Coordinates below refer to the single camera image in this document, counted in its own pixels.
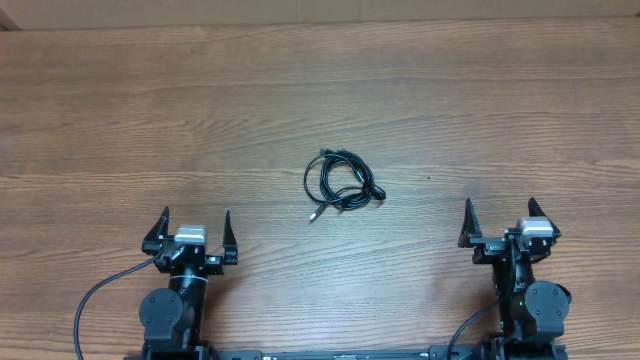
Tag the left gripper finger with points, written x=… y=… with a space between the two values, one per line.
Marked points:
x=160 y=229
x=229 y=240

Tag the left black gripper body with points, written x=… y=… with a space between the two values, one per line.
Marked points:
x=211 y=267

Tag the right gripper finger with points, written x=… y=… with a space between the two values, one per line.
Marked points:
x=470 y=233
x=536 y=211

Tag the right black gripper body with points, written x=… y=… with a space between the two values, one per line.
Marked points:
x=490 y=247

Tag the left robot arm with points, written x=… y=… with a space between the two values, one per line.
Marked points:
x=173 y=316

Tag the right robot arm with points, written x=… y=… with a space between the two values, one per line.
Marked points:
x=531 y=312

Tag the cardboard back panel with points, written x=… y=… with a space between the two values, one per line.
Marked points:
x=33 y=15

